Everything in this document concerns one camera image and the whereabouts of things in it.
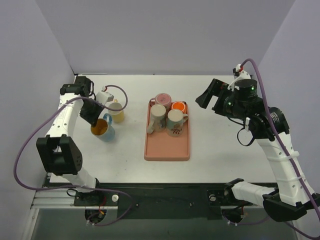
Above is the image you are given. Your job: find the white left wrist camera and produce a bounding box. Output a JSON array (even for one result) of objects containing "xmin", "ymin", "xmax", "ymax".
[{"xmin": 96, "ymin": 91, "xmax": 114, "ymax": 105}]

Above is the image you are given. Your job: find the pink ghost pattern mug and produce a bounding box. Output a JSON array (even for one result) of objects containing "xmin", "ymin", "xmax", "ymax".
[{"xmin": 149, "ymin": 93, "xmax": 172, "ymax": 108}]

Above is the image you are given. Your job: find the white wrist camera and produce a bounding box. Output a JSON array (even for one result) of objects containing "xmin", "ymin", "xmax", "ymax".
[
  {"xmin": 227, "ymin": 64, "xmax": 251, "ymax": 91},
  {"xmin": 96, "ymin": 91, "xmax": 114, "ymax": 105}
]

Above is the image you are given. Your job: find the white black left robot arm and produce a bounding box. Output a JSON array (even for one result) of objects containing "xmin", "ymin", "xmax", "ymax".
[{"xmin": 36, "ymin": 76, "xmax": 103, "ymax": 206}]

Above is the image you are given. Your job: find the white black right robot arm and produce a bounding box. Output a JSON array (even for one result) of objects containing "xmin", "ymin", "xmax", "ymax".
[{"xmin": 195, "ymin": 78, "xmax": 320, "ymax": 222}]

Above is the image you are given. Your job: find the cream dragon pattern mug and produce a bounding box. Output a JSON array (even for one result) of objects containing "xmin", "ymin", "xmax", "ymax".
[{"xmin": 147, "ymin": 104, "xmax": 166, "ymax": 134}]

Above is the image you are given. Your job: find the aluminium table frame rail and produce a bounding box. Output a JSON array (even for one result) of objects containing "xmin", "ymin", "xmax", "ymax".
[{"xmin": 31, "ymin": 189, "xmax": 85, "ymax": 209}]

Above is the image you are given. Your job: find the yellow ceramic mug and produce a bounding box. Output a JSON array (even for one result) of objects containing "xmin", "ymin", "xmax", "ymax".
[{"xmin": 108, "ymin": 99, "xmax": 125, "ymax": 123}]

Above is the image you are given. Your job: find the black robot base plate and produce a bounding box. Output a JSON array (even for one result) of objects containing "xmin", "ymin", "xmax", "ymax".
[{"xmin": 72, "ymin": 183, "xmax": 249, "ymax": 225}]

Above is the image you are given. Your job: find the blue glazed mug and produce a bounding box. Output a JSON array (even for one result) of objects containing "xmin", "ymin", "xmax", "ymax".
[{"xmin": 90, "ymin": 113, "xmax": 115, "ymax": 142}]

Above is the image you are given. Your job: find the orange ceramic mug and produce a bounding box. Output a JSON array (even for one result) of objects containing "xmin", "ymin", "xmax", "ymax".
[{"xmin": 170, "ymin": 101, "xmax": 187, "ymax": 114}]

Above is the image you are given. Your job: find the shell pattern teal mug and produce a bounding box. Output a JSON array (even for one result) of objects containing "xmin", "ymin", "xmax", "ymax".
[{"xmin": 166, "ymin": 109, "xmax": 189, "ymax": 137}]

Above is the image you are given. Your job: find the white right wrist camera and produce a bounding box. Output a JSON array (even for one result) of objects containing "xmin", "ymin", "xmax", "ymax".
[{"xmin": 227, "ymin": 64, "xmax": 251, "ymax": 91}]

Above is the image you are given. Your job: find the salmon pink plastic tray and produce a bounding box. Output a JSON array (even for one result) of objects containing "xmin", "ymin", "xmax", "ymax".
[{"xmin": 144, "ymin": 103, "xmax": 190, "ymax": 162}]

